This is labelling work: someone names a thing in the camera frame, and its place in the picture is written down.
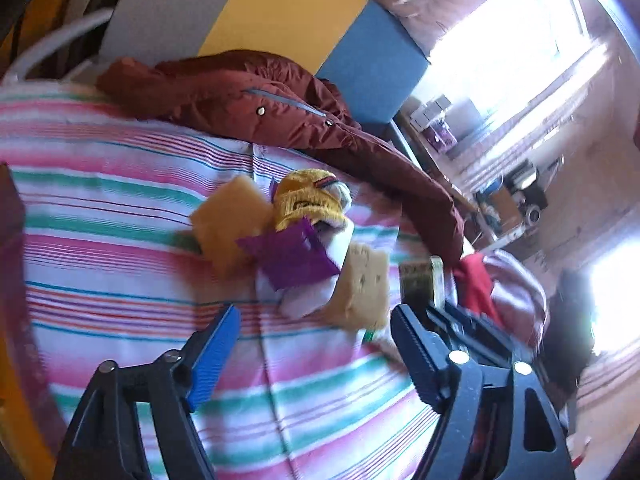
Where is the green tea box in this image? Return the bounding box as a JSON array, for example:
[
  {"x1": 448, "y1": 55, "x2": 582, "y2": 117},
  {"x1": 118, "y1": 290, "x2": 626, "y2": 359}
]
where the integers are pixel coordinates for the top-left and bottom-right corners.
[{"x1": 398, "y1": 256, "x2": 446, "y2": 310}]

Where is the tan holed sponge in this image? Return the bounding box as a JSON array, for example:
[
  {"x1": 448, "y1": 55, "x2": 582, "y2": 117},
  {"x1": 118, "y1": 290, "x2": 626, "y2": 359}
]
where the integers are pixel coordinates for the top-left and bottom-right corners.
[{"x1": 321, "y1": 242, "x2": 390, "y2": 332}]

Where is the purple snack packet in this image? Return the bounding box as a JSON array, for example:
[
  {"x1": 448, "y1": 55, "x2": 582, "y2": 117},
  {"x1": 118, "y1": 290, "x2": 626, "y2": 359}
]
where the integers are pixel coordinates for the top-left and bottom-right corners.
[{"x1": 235, "y1": 219, "x2": 340, "y2": 290}]

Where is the yellow sponge block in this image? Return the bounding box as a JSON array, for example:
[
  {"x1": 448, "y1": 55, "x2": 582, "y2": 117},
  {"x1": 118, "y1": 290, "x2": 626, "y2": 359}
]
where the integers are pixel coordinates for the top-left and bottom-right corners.
[{"x1": 190, "y1": 174, "x2": 274, "y2": 280}]

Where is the yellow knitted hat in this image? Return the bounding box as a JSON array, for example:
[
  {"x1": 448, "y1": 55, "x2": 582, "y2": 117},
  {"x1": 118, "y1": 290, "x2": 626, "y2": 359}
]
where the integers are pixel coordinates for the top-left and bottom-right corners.
[{"x1": 272, "y1": 168, "x2": 352, "y2": 231}]

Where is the red cloth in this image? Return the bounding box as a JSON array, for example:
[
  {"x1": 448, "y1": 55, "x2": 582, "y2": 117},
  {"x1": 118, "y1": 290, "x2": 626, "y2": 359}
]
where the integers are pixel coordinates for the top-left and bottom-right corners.
[{"x1": 452, "y1": 252, "x2": 504, "y2": 328}]

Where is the striped pink green tablecloth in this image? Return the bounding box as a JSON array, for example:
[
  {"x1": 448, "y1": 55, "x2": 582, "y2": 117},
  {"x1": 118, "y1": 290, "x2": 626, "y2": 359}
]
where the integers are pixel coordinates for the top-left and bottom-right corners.
[{"x1": 1, "y1": 82, "x2": 437, "y2": 479}]

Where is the side shelf with boxes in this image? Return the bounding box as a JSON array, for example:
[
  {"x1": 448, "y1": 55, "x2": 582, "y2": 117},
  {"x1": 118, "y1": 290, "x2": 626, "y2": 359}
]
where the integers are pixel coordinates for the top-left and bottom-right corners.
[{"x1": 400, "y1": 94, "x2": 485, "y2": 159}]

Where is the dark red puffer jacket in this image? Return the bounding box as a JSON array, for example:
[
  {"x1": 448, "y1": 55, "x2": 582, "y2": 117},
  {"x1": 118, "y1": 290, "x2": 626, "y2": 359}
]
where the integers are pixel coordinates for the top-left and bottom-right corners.
[{"x1": 96, "y1": 50, "x2": 464, "y2": 268}]

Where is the grey yellow blue chair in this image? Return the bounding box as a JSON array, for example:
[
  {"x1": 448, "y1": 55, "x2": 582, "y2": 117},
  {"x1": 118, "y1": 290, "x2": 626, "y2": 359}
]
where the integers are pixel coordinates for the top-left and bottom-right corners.
[{"x1": 3, "y1": 0, "x2": 427, "y2": 139}]

